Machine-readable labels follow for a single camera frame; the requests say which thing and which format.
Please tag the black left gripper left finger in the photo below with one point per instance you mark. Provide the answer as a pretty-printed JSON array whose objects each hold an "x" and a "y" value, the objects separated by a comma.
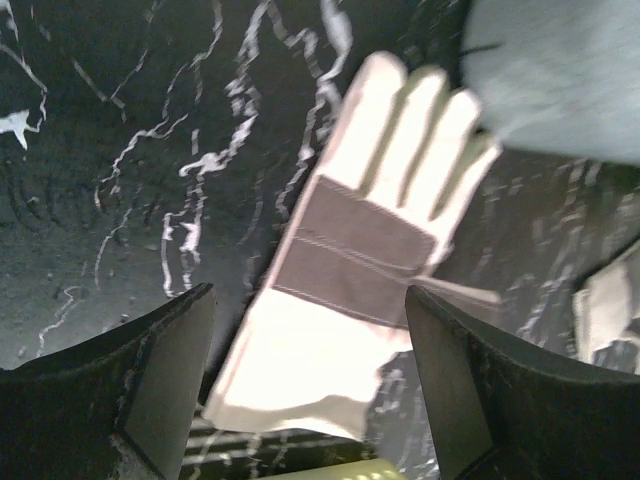
[{"x": 117, "y": 406}]

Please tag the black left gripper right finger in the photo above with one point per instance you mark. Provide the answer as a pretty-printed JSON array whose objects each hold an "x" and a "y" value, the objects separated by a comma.
[{"x": 502, "y": 408}]

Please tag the white grey work glove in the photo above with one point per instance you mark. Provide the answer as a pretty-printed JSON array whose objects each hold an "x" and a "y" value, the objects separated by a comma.
[{"x": 606, "y": 308}]

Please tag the pale green storage basket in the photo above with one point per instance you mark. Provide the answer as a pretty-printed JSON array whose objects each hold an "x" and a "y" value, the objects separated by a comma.
[{"x": 373, "y": 469}]

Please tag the white grey glove back left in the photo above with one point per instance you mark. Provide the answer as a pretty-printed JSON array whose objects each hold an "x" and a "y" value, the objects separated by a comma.
[{"x": 377, "y": 215}]

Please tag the grey metal bucket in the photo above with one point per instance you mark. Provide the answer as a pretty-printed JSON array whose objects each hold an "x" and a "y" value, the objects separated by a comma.
[{"x": 558, "y": 77}]

